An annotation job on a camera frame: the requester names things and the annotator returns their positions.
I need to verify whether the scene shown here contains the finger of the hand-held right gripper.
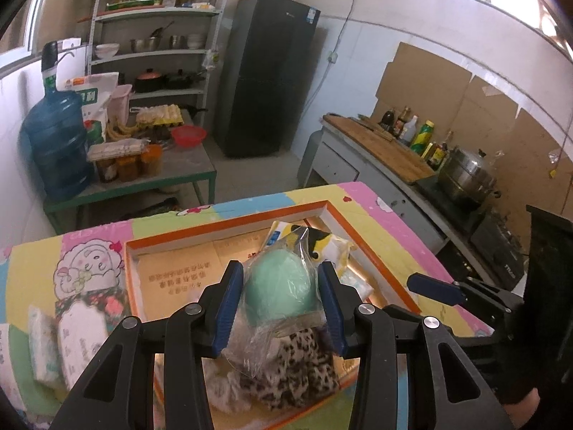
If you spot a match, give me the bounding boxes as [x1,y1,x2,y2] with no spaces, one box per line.
[406,272,524,323]

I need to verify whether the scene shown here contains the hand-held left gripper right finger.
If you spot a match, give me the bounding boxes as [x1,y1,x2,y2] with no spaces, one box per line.
[317,261,515,430]

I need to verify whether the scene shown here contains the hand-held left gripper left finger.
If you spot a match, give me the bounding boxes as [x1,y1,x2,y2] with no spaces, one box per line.
[49,260,245,430]

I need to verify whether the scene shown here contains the orange-edged cardboard box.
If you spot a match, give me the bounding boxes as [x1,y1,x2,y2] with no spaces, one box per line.
[124,200,424,430]

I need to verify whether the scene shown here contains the green sponge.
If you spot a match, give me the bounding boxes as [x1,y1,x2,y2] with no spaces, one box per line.
[226,228,327,377]

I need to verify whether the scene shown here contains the leopard print cloth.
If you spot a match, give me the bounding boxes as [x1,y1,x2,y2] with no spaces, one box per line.
[242,327,341,410]

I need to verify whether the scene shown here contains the person's right forearm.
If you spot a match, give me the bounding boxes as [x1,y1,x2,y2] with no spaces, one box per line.
[505,389,543,430]

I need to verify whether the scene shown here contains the yellow and black tissue pack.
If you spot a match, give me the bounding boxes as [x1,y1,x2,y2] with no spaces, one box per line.
[269,220,356,278]

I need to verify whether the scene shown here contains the black gas stove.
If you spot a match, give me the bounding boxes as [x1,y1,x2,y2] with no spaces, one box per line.
[416,179,529,287]

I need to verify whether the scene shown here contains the steel steamer pot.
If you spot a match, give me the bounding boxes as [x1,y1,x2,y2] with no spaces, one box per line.
[438,145,502,209]

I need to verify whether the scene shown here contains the small dark bottle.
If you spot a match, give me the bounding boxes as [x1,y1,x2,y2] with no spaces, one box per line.
[427,141,449,170]

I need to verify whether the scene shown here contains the wooden cutting board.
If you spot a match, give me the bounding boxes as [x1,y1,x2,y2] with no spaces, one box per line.
[323,114,436,184]

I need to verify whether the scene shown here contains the green bottle with yellow cap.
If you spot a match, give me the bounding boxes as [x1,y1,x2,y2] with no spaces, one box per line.
[411,120,436,157]

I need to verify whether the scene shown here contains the floral tissue pack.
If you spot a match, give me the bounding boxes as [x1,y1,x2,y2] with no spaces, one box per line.
[56,300,112,390]

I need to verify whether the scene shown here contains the grey kitchen counter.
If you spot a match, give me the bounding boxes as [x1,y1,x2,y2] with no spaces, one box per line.
[298,114,529,287]

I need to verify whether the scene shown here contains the green metal table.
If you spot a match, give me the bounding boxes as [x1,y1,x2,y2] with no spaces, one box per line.
[42,110,218,236]

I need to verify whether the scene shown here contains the white plastic bottle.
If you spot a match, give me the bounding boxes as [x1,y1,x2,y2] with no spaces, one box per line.
[400,115,419,144]

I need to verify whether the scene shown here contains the orange jar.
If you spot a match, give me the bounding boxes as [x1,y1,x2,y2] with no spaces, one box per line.
[141,145,163,175]
[117,157,139,182]

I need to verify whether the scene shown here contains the red plastic basket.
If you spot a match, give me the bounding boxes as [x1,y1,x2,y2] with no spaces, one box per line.
[171,125,208,148]

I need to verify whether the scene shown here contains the egg tray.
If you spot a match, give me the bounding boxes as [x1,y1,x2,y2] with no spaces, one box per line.
[135,104,184,127]

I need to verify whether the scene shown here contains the bunch of bananas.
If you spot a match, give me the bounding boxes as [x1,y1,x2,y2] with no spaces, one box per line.
[105,116,140,142]

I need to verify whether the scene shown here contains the pink plastic bin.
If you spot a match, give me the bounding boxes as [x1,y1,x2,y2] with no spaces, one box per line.
[107,84,134,126]

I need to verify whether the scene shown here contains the black pan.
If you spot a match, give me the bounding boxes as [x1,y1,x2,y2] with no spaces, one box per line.
[163,69,207,90]

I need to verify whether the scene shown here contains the dark grey fridge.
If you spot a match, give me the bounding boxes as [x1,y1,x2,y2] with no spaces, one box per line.
[214,0,322,158]

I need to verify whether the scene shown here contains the blue water jug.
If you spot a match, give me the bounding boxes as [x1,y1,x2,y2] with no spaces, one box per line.
[19,90,95,202]

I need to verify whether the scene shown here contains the black pot with orange lid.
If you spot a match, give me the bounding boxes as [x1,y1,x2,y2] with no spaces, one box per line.
[134,68,164,94]

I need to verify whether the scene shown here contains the white and green rice bag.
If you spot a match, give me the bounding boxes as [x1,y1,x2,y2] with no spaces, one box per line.
[63,72,121,144]

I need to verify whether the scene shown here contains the green metal shelf rack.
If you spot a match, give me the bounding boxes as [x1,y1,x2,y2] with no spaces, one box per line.
[87,0,233,130]

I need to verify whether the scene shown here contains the water jug pump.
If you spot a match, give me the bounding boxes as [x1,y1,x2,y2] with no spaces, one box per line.
[41,40,74,95]

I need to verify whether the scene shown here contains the green tray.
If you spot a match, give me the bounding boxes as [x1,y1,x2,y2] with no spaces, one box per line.
[106,0,157,12]

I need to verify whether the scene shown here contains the cardboard wall sheets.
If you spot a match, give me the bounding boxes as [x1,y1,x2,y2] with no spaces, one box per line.
[374,41,573,278]

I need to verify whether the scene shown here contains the wall cable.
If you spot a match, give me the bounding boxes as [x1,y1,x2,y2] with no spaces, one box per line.
[293,0,372,157]

